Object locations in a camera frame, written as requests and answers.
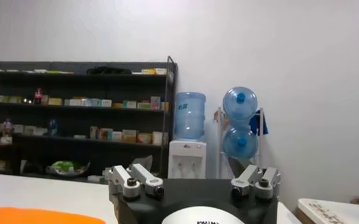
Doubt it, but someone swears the plain white medicine box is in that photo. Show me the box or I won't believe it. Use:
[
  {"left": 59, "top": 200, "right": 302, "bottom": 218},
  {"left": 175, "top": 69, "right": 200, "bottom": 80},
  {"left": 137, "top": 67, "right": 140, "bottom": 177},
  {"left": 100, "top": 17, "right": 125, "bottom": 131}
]
[{"left": 65, "top": 97, "right": 82, "bottom": 107}]

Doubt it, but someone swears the blue plastic bottle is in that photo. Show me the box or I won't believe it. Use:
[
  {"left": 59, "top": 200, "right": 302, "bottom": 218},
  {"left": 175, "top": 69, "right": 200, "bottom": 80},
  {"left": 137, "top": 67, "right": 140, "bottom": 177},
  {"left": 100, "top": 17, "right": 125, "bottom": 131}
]
[{"left": 47, "top": 117, "right": 60, "bottom": 136}]

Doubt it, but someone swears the orange green medicine box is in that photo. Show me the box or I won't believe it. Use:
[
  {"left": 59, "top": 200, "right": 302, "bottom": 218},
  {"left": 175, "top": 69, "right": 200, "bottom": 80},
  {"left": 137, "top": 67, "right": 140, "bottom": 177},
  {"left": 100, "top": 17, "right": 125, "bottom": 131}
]
[{"left": 137, "top": 132, "right": 152, "bottom": 144}]

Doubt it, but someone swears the black shelving unit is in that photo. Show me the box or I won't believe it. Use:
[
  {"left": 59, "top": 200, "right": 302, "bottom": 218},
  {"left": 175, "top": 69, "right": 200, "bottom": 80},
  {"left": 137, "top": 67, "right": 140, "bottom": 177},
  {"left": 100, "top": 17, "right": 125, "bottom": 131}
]
[{"left": 0, "top": 56, "right": 179, "bottom": 183}]

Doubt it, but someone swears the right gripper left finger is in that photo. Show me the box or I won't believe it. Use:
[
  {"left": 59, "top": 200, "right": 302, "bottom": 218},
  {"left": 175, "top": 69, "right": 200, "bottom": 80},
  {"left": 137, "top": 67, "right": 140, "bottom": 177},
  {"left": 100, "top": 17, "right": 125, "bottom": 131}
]
[{"left": 107, "top": 155, "right": 165, "bottom": 200}]

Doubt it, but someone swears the white side table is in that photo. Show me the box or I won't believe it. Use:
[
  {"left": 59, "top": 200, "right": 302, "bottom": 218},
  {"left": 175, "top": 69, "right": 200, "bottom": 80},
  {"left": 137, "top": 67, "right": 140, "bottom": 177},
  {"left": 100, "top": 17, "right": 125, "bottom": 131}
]
[{"left": 297, "top": 197, "right": 359, "bottom": 224}]

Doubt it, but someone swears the small bottle on white base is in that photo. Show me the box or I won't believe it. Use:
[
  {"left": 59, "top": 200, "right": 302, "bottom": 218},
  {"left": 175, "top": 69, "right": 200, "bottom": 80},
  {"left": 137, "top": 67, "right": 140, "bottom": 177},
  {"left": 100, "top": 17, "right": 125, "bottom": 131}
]
[{"left": 0, "top": 117, "right": 14, "bottom": 145}]

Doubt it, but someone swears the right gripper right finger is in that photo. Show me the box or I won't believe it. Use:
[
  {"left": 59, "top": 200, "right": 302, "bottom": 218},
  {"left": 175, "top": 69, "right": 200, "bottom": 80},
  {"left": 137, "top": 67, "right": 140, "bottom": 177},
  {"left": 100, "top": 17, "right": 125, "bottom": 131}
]
[{"left": 227, "top": 157, "right": 281, "bottom": 199}]

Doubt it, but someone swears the dark blue hanging cloth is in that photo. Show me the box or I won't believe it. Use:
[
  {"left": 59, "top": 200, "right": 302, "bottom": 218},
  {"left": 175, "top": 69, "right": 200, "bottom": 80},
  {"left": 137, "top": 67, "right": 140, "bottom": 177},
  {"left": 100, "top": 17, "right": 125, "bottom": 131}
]
[{"left": 249, "top": 109, "right": 269, "bottom": 136}]

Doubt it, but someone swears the red orange medicine box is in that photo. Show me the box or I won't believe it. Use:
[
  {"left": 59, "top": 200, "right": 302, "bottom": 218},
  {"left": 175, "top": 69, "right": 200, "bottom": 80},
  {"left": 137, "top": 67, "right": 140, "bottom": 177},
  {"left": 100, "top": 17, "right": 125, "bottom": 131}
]
[{"left": 98, "top": 127, "right": 113, "bottom": 141}]

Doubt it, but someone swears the white and blue box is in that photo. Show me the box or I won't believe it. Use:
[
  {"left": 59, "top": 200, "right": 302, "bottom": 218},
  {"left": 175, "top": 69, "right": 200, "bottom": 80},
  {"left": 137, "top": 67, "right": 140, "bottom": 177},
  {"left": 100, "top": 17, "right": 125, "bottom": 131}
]
[{"left": 81, "top": 97, "right": 102, "bottom": 107}]

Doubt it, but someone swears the beige hanging cloth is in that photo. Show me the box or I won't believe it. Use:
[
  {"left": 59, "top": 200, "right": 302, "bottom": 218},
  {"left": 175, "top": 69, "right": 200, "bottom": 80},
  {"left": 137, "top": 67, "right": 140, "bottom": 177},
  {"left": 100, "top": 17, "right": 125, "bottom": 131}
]
[{"left": 213, "top": 108, "right": 230, "bottom": 130}]

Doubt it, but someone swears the blue water jug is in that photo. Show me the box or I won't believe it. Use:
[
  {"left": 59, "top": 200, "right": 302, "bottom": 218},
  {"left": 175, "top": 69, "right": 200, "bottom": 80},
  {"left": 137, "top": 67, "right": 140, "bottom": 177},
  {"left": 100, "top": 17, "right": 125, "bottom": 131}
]
[
  {"left": 222, "top": 86, "right": 258, "bottom": 121},
  {"left": 221, "top": 124, "right": 259, "bottom": 159}
]

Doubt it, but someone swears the yellow white medicine box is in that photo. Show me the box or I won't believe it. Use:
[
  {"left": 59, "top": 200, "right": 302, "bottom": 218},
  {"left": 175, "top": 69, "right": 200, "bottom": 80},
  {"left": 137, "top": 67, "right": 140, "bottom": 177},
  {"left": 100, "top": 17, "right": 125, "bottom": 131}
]
[{"left": 121, "top": 129, "right": 137, "bottom": 143}]

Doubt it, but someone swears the white orange medicine box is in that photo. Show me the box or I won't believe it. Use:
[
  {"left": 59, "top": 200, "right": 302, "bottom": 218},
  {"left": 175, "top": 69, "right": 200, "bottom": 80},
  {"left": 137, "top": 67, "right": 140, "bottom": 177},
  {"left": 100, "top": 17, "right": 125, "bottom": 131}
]
[{"left": 152, "top": 131, "right": 169, "bottom": 146}]

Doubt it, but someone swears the yellow white flat box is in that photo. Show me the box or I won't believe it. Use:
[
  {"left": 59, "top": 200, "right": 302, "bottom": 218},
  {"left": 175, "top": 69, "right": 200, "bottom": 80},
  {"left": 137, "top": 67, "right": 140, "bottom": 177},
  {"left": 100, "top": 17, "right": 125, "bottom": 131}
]
[{"left": 141, "top": 68, "right": 168, "bottom": 75}]

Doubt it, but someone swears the white wire jug rack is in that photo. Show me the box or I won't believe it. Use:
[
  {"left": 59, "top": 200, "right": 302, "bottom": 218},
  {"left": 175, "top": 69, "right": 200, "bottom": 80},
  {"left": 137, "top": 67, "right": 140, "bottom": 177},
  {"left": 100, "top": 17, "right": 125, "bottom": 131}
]
[{"left": 215, "top": 106, "right": 265, "bottom": 180}]

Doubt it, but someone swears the green bowl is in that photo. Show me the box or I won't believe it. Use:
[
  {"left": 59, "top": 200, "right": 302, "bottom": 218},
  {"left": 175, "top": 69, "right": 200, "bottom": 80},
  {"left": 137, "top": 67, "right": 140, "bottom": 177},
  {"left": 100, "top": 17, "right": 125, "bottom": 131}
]
[{"left": 46, "top": 160, "right": 91, "bottom": 177}]

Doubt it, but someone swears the orange t-shirt with white print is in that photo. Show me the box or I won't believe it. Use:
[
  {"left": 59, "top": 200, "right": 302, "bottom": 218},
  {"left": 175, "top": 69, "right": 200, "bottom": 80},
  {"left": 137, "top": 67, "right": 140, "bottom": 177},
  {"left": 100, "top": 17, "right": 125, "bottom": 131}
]
[{"left": 0, "top": 206, "right": 107, "bottom": 224}]

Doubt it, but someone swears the blue bottle with teal label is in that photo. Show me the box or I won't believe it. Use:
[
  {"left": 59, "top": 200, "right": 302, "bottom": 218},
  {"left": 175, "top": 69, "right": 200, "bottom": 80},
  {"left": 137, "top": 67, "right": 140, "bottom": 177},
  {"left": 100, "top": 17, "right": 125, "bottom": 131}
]
[{"left": 174, "top": 91, "right": 207, "bottom": 141}]

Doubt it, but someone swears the white water dispenser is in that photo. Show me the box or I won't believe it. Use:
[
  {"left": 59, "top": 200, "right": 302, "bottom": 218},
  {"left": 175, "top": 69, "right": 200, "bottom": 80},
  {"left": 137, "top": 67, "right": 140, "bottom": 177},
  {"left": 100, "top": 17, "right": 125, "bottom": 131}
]
[{"left": 168, "top": 139, "right": 207, "bottom": 180}]

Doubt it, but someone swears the cola bottle red label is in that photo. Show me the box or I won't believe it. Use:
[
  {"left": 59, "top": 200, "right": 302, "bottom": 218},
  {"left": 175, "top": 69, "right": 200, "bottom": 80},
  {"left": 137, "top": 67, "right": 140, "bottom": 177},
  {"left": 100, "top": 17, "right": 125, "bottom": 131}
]
[{"left": 34, "top": 87, "right": 43, "bottom": 105}]

